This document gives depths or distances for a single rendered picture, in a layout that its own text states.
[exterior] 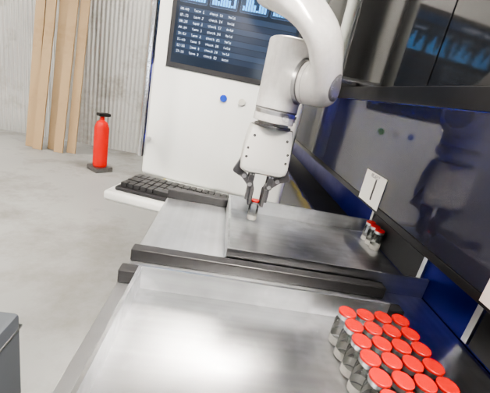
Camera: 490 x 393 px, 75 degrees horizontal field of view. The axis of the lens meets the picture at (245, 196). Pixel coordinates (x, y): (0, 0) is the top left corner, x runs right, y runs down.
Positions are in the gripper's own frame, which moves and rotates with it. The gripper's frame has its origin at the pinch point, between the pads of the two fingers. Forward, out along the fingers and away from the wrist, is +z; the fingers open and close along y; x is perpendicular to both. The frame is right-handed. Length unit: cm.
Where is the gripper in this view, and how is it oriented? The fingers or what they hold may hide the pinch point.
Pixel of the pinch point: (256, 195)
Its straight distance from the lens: 69.6
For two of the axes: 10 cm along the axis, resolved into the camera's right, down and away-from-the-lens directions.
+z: -2.1, 9.3, 3.1
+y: -9.8, -1.8, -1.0
